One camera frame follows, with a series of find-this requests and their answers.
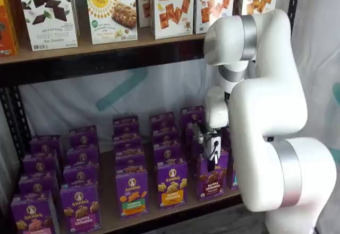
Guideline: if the red print pretzel crackers box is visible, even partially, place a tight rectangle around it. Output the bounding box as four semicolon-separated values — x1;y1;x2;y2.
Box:
137;0;154;28
151;0;195;40

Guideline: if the white mint chocolate cookie box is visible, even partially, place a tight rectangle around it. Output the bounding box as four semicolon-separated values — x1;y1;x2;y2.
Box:
16;0;80;51

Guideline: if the purple box pink patch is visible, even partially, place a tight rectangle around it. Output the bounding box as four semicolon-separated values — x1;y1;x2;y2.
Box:
18;171;58;200
10;191;60;234
22;151;58;178
29;135;64;157

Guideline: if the blue print pretzel crackers box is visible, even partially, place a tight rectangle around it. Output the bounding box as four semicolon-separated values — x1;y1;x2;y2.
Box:
193;0;236;35

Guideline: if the white almond flour bars box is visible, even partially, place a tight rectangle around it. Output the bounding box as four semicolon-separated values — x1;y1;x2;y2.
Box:
86;0;138;46

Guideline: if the purple box orange patch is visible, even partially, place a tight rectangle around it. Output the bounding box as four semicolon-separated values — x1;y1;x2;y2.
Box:
156;161;189;210
152;126;179;144
153;141;186;164
149;112;176;130

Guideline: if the purple box brown patch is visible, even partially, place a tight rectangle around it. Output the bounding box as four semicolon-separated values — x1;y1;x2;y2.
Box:
180;106;206;126
195;151;230;202

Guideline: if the orange snack box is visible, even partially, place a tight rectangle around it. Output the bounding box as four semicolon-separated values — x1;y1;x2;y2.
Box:
0;0;20;57

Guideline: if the purple box teal patch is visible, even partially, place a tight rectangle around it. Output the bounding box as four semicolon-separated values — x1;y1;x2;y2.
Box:
228;162;241;192

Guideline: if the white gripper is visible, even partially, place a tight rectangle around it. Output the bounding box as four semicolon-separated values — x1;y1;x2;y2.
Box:
203;131;223;172

